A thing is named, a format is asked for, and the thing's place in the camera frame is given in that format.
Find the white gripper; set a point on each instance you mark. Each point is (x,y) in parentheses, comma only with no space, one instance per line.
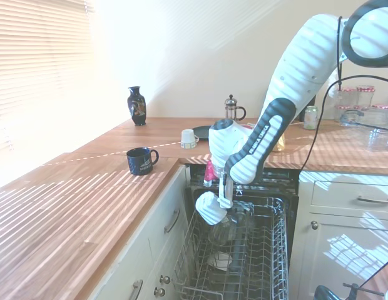
(226,193)

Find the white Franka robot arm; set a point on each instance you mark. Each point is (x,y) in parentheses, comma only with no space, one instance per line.
(269,125)

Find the dark dishwasher rack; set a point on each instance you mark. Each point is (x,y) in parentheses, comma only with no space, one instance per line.
(275,178)

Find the white patterned cup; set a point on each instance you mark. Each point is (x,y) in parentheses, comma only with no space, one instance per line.
(188,139)

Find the dark blue printed mug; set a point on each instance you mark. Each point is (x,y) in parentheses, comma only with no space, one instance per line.
(139,162)

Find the clear drinking glass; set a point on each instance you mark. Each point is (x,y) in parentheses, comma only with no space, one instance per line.
(222,234)

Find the white dish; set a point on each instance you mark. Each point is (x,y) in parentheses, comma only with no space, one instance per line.
(220,261)

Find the open dishwasher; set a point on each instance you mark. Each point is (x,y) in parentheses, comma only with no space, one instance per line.
(293,200)

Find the cream corner cabinet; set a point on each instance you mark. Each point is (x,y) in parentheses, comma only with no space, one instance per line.
(162,200)

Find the round metal cabinet knob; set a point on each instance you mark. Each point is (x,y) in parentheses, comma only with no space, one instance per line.
(314,224)
(164,279)
(159,292)

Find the gold shiny object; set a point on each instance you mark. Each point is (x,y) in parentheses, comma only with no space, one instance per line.
(280,144)

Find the dark grey plate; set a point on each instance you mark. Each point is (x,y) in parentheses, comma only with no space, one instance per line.
(201,132)

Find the glass french press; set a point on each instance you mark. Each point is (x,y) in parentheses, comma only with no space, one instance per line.
(231,111)

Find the cream drawer cabinet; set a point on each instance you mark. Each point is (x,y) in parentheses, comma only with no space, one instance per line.
(338,237)

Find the dark blue round object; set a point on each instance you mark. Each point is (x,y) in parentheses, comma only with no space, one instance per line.
(325,293)

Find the green drink can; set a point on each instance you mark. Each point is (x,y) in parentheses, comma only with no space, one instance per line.
(311,118)

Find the dark blue painted vase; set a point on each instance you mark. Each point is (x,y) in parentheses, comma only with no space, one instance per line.
(137,107)

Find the black metal clamp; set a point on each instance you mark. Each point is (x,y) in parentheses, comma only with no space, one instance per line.
(353,289)

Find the glass jar red lid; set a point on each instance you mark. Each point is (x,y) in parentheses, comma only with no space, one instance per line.
(346,98)
(382,105)
(365,95)
(341,113)

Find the white window blind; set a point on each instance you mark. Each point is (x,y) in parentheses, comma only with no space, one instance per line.
(40,78)

